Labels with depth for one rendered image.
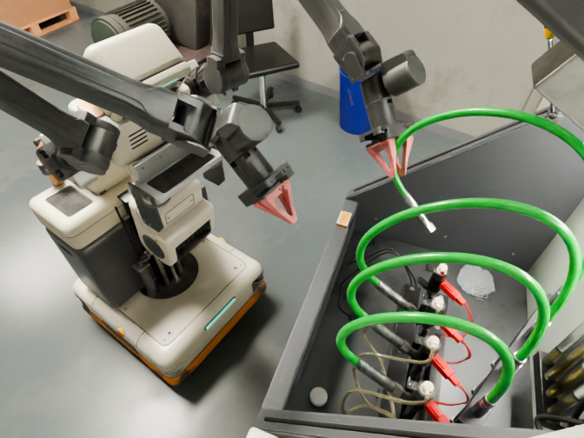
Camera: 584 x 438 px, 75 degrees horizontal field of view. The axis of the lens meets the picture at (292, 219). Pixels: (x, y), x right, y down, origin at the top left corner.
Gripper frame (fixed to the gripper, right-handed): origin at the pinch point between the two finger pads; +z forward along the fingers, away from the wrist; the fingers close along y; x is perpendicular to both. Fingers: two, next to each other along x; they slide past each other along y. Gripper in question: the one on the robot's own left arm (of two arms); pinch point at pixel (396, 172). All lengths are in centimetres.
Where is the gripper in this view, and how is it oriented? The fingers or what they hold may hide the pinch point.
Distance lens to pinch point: 82.1
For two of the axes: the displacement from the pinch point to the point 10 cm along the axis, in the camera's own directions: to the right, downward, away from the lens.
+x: -4.8, 1.3, 8.7
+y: 8.4, -2.1, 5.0
